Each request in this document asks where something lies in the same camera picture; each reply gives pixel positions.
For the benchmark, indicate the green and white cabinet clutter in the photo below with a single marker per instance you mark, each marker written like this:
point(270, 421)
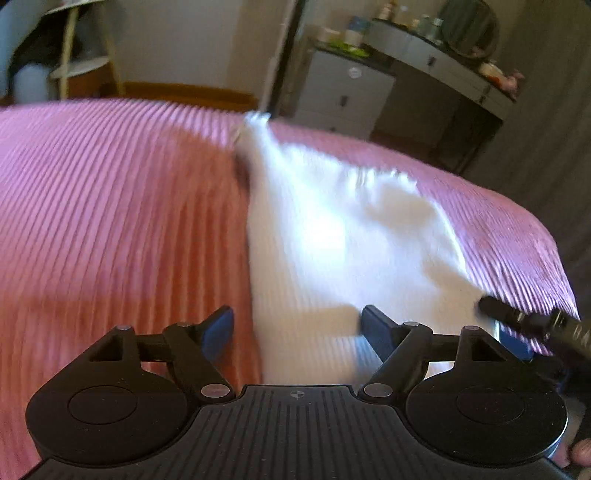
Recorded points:
point(344, 41)

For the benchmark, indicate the pink ribbed bedspread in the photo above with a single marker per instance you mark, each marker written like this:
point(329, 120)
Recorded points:
point(115, 221)

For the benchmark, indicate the grey vanity desk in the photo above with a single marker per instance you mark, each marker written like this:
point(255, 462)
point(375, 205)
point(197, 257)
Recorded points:
point(443, 64)

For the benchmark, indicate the black cloth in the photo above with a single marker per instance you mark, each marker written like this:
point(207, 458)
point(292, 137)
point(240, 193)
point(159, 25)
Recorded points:
point(37, 50)

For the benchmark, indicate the brown round basket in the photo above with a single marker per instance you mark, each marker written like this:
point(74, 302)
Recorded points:
point(99, 81)

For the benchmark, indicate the round vanity mirror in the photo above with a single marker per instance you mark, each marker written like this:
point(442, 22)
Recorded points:
point(471, 25)

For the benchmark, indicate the row of cosmetic bottles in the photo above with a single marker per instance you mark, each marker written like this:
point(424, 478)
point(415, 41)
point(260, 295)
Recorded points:
point(411, 21)

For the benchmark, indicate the wooden tiered side table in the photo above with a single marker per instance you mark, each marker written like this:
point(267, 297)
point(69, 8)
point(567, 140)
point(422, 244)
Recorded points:
point(69, 50)

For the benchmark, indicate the grey curtain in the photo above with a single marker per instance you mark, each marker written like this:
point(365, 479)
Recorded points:
point(545, 115)

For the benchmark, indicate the white and black tower fan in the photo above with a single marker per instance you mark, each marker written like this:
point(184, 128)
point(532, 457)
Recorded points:
point(281, 55)

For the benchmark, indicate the white waste bin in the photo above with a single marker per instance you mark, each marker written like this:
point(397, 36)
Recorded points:
point(31, 83)

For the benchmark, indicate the pink desk toys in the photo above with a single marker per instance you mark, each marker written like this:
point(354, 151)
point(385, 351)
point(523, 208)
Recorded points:
point(501, 76)

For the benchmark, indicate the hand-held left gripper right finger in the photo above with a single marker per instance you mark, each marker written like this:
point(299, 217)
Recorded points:
point(376, 328)

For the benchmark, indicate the person's right hand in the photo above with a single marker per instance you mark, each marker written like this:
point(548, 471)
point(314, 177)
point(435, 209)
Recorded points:
point(582, 451)

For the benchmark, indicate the white small garment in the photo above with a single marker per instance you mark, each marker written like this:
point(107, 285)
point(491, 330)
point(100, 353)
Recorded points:
point(351, 240)

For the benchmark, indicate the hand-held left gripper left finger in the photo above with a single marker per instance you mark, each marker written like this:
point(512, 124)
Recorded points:
point(219, 332)

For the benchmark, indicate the grey drawer cabinet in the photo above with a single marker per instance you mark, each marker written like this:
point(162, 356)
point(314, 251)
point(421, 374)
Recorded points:
point(341, 92)

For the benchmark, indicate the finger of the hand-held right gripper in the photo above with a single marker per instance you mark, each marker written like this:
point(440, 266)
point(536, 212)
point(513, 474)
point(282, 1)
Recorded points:
point(512, 314)
point(515, 344)

